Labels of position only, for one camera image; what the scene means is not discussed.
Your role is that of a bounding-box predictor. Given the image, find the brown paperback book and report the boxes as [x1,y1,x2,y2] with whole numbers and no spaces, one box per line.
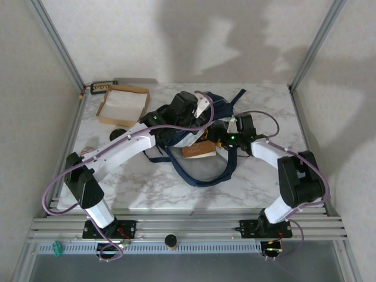
[181,140,218,159]

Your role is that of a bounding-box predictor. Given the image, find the navy blue backpack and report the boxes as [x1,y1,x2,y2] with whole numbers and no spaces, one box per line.
[143,89,247,189]

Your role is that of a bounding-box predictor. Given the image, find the cardboard tray with white paper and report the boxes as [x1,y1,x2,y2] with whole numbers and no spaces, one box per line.
[96,85,151,128]

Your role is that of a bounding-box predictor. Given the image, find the black round lid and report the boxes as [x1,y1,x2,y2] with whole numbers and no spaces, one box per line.
[109,128,127,142]

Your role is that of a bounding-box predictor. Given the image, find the black device with orange parts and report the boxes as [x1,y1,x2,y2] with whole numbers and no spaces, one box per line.
[90,82,115,95]

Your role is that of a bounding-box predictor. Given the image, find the black cylindrical knob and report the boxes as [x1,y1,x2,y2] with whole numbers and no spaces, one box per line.
[164,234,178,252]

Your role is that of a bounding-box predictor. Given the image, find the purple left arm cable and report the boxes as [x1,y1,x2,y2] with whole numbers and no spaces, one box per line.
[41,92,214,262]

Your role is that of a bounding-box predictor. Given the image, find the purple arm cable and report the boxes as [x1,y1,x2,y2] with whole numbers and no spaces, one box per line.
[41,92,214,262]
[234,110,333,262]

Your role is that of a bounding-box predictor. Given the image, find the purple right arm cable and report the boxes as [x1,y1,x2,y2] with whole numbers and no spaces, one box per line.
[234,110,333,262]

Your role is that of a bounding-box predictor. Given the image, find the aluminium table frame rails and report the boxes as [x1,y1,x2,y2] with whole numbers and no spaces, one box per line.
[26,88,350,244]

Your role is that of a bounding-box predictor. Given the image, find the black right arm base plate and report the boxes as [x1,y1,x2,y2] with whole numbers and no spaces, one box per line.
[239,219,294,239]

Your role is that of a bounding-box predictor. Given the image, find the grey slotted cable duct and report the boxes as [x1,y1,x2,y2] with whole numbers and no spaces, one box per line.
[39,242,262,255]

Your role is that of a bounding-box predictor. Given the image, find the aluminium corner post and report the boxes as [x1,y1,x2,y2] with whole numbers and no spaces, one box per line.
[28,0,86,92]
[289,0,347,92]

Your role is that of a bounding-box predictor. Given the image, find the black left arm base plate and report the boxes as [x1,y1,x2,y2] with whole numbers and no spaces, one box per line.
[82,219,137,239]

